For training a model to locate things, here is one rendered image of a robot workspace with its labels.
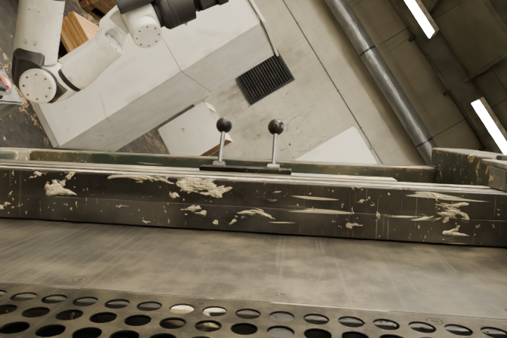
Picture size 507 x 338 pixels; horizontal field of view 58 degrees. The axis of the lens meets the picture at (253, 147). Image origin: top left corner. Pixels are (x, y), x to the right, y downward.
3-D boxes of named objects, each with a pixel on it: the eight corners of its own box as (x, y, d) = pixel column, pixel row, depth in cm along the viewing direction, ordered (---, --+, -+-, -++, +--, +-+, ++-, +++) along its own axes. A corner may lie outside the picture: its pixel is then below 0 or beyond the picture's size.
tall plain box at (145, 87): (81, 100, 418) (244, -2, 399) (111, 157, 410) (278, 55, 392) (16, 81, 329) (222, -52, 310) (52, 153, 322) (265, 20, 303)
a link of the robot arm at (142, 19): (186, 37, 104) (140, 56, 102) (170, 11, 110) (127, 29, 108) (173, -5, 95) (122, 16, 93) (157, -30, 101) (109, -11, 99)
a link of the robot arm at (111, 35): (164, 27, 103) (119, 65, 105) (151, 6, 108) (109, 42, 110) (145, 10, 98) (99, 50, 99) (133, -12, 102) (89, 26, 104)
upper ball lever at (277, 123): (264, 176, 101) (268, 124, 107) (281, 176, 101) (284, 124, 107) (263, 169, 98) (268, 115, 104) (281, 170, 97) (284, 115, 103)
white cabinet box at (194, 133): (168, 132, 636) (212, 106, 628) (188, 168, 629) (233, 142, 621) (157, 129, 591) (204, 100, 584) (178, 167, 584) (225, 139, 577)
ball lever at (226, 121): (211, 173, 102) (218, 121, 108) (228, 174, 102) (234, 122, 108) (208, 166, 99) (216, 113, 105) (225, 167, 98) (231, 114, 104)
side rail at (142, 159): (41, 185, 134) (42, 149, 133) (428, 206, 124) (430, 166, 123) (30, 188, 128) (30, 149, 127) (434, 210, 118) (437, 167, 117)
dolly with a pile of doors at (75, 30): (75, 41, 488) (99, 26, 485) (97, 82, 482) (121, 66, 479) (40, 23, 428) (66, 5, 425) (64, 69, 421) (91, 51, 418)
